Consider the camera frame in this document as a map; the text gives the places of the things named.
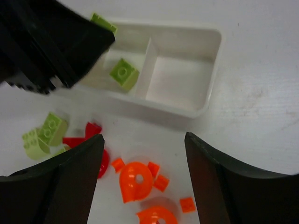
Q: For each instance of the orange round lego piece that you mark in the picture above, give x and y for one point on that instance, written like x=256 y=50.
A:
x=136 y=182

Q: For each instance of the red curved lego piece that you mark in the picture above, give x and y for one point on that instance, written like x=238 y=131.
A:
x=92 y=129

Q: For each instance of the orange half-round lego piece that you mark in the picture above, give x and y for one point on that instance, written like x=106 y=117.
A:
x=154 y=214

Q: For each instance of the small orange lego piece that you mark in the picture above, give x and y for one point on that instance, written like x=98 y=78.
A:
x=118 y=164

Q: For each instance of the green lego brick studs up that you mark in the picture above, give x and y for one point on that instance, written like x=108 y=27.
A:
x=34 y=147

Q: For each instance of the small orange lego square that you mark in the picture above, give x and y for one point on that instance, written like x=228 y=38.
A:
x=187 y=204

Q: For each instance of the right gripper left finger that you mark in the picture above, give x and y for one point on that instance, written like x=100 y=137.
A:
x=59 y=190

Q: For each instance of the green lego brick underside up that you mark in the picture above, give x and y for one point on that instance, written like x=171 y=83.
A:
x=53 y=130

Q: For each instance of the small red lego piece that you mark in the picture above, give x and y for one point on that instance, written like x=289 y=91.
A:
x=73 y=141

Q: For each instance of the red half-round lego piece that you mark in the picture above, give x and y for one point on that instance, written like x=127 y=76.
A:
x=104 y=163

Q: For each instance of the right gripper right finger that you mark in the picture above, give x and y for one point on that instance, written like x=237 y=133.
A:
x=229 y=191

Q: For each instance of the green lego brick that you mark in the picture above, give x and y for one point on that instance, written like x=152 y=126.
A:
x=100 y=21
x=125 y=74

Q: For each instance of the white three-compartment tray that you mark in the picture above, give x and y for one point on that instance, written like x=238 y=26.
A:
x=177 y=64

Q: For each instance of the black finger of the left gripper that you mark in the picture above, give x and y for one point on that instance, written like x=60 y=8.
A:
x=44 y=45

